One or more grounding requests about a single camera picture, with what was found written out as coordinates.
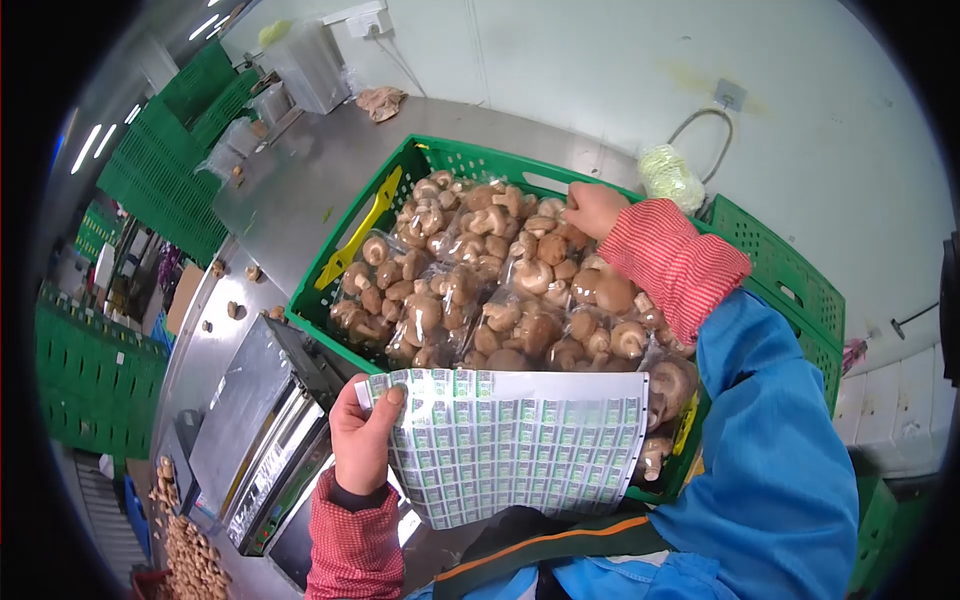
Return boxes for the brown cardboard sheet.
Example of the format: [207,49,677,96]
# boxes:
[165,262,207,336]

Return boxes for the person's left thumb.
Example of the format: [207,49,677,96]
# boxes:
[361,384,408,451]

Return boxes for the person's right hand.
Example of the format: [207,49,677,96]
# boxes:
[561,182,633,243]

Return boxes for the crumpled brown cloth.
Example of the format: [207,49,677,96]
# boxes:
[354,85,409,124]

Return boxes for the stack of green crates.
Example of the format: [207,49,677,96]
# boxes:
[96,39,262,265]

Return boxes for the green plastic crate yellow handles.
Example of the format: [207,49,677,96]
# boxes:
[285,134,710,506]

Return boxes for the person's left hand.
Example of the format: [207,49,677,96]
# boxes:
[328,375,408,498]

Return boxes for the cabbage in white net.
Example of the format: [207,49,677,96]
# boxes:
[637,144,707,216]

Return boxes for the person's body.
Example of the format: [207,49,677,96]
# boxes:
[405,420,861,600]

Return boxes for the row of green crates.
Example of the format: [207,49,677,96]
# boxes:
[33,281,171,461]

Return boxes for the pile of bagged brown mushrooms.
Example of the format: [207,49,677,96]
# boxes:
[328,169,702,483]

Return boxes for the white foam boxes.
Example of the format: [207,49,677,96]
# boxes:
[831,343,948,481]

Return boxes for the grey wall cable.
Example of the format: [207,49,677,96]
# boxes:
[666,108,735,186]

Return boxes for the heap of loose mushrooms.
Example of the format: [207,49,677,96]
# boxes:
[147,455,233,600]

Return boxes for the sheet of green white stickers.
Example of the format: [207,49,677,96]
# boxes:
[355,367,651,531]

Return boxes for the person's left index finger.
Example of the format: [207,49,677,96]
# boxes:
[333,375,374,420]

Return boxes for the clear plastic container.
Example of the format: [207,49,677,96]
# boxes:
[259,20,354,116]

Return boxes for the clear plastic bags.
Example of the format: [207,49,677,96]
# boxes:
[196,116,265,181]

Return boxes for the steel film wrapping machine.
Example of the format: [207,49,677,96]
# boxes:
[174,313,423,594]

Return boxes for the white wall socket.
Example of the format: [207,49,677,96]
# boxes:
[344,6,394,40]

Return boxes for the person's right fingers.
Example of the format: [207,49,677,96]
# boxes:
[561,183,597,228]

